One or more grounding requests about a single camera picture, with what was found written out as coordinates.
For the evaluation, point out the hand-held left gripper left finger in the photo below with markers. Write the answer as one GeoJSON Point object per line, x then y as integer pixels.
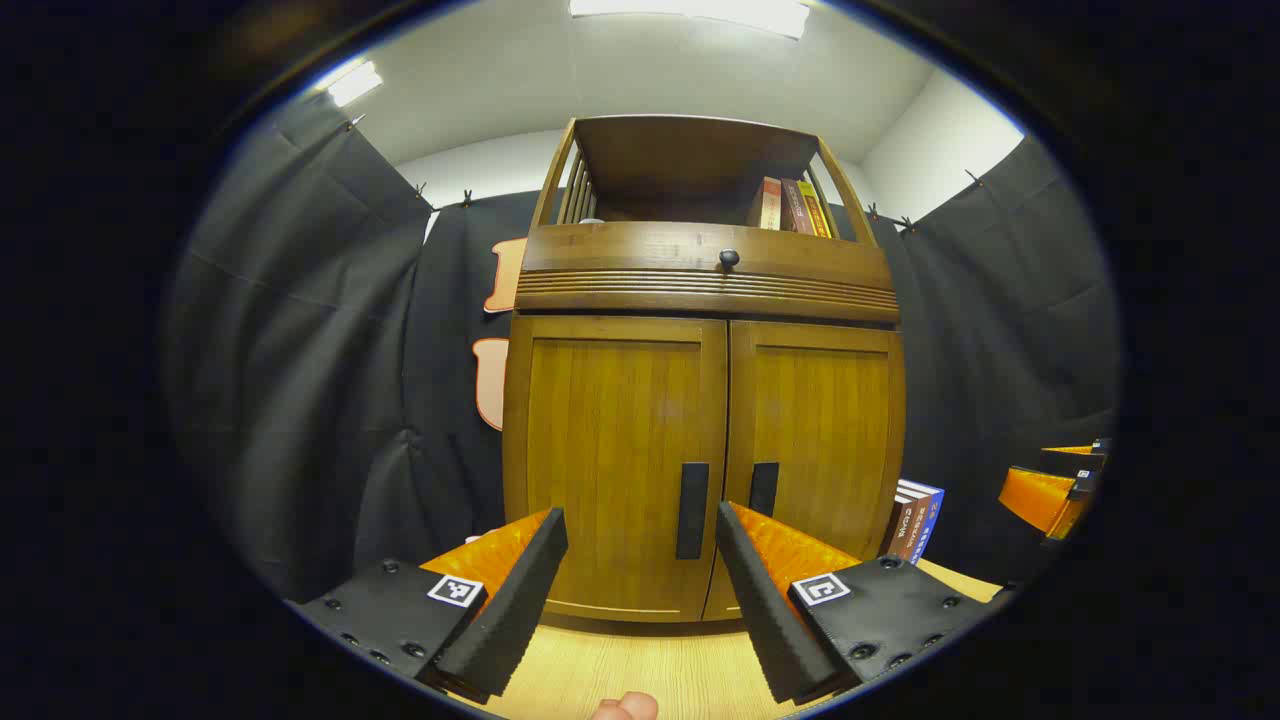
{"type": "Point", "coordinates": [520, 590]}

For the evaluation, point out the wooden cabinet door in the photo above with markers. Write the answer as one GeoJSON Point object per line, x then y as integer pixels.
{"type": "Point", "coordinates": [610, 430]}
{"type": "Point", "coordinates": [820, 430]}

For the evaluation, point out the round black drawer knob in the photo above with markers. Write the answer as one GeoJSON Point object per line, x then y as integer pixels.
{"type": "Point", "coordinates": [729, 257]}

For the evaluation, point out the large ceiling light panel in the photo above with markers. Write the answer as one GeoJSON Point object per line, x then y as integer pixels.
{"type": "Point", "coordinates": [700, 12]}

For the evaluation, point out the brown spine book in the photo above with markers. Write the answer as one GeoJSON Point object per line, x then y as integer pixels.
{"type": "Point", "coordinates": [903, 525]}

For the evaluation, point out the small ceiling light panel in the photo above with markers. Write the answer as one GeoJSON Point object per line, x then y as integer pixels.
{"type": "Point", "coordinates": [355, 83]}

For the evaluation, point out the black backdrop cloth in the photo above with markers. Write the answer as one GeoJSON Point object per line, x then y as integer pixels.
{"type": "Point", "coordinates": [300, 350]}

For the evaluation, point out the wooden double-door shoe cabinet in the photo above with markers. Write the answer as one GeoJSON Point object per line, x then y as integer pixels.
{"type": "Point", "coordinates": [690, 160]}

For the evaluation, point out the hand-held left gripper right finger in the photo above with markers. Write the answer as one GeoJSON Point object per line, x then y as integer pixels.
{"type": "Point", "coordinates": [760, 600]}

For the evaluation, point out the yellow book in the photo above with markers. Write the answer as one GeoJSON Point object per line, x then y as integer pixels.
{"type": "Point", "coordinates": [816, 212]}

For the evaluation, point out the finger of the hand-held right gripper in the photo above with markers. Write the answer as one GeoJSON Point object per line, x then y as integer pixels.
{"type": "Point", "coordinates": [1075, 458]}
{"type": "Point", "coordinates": [1035, 498]}

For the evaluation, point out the wooden cabinet drawer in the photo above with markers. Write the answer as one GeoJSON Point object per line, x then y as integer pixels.
{"type": "Point", "coordinates": [620, 260]}

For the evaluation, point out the cream and brown book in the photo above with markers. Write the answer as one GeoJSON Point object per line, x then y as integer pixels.
{"type": "Point", "coordinates": [766, 205]}

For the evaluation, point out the blue and white book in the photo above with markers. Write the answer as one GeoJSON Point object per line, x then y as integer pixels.
{"type": "Point", "coordinates": [927, 525]}

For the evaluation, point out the dark red book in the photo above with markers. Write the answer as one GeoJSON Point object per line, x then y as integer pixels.
{"type": "Point", "coordinates": [794, 208]}

